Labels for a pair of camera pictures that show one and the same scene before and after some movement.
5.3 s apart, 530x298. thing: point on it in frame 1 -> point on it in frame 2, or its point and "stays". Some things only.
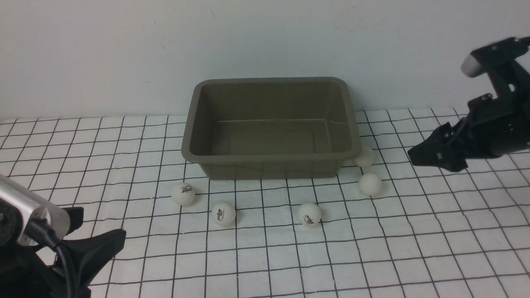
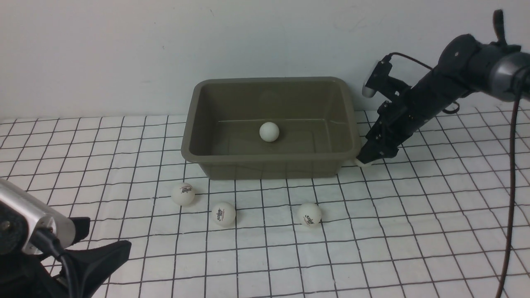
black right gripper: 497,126 -> 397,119
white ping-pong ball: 370,184 -> 269,131
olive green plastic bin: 270,128 stays
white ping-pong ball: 309,214 stays
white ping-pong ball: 223,214 stays
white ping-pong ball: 183,194 stays
